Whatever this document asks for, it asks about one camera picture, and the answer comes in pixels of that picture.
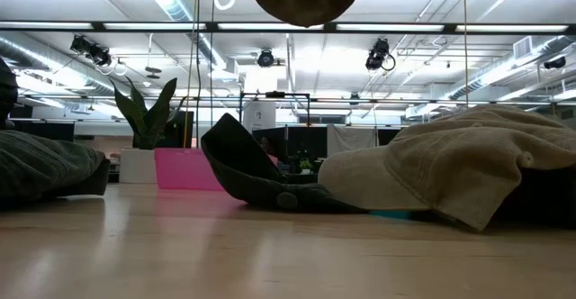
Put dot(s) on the small potted plant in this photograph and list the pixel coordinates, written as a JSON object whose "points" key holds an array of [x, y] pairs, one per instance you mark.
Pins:
{"points": [[306, 165]]}

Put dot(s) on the white hanging cloth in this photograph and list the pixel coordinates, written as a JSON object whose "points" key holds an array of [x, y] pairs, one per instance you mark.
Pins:
{"points": [[351, 139]]}

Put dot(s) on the black ceiling camera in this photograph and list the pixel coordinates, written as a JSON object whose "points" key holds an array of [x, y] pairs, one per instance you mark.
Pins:
{"points": [[266, 59], [555, 62], [375, 58], [96, 55]]}

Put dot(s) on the black overhead frame bar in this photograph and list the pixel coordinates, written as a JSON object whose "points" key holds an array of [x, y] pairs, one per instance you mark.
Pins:
{"points": [[330, 27]]}

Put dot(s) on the black monitor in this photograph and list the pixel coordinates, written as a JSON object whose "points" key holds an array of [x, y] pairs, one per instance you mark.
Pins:
{"points": [[182, 130]]}

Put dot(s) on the pink plastic bin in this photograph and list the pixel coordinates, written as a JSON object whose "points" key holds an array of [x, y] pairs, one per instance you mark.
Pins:
{"points": [[184, 168]]}

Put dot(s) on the black partition panel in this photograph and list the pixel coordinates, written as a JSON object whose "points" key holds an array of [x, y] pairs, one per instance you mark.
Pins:
{"points": [[45, 131], [387, 137], [297, 141]]}

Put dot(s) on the teal plastic bin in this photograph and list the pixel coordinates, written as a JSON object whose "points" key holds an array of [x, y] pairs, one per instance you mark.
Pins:
{"points": [[389, 214]]}

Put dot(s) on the person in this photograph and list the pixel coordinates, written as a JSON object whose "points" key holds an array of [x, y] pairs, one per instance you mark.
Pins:
{"points": [[266, 147]]}

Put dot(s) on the black stand frame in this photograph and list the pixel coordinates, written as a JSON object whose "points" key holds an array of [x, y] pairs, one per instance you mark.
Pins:
{"points": [[275, 94]]}

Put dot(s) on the white pillar sign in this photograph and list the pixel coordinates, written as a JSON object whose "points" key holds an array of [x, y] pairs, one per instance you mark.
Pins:
{"points": [[259, 115]]}

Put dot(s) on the green snake plant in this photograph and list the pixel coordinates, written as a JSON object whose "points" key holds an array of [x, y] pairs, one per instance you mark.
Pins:
{"points": [[148, 119]]}

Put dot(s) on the white planter box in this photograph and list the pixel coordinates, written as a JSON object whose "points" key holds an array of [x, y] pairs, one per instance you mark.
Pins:
{"points": [[137, 166]]}

